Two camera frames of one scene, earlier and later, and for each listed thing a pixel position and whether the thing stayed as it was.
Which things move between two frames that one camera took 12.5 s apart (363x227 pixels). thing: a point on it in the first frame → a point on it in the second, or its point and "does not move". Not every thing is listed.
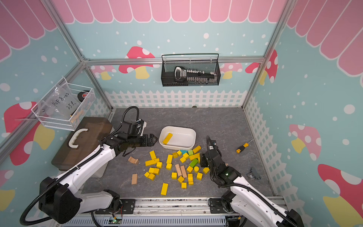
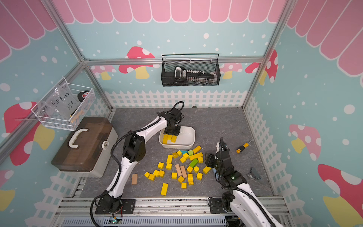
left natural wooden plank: [178, 170] does not move
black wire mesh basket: [190, 70] does not move
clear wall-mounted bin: [65, 105] does not move
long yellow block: [151, 162] → [173, 139]
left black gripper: [151, 143] → [176, 133]
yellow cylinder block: [196, 149] does not move
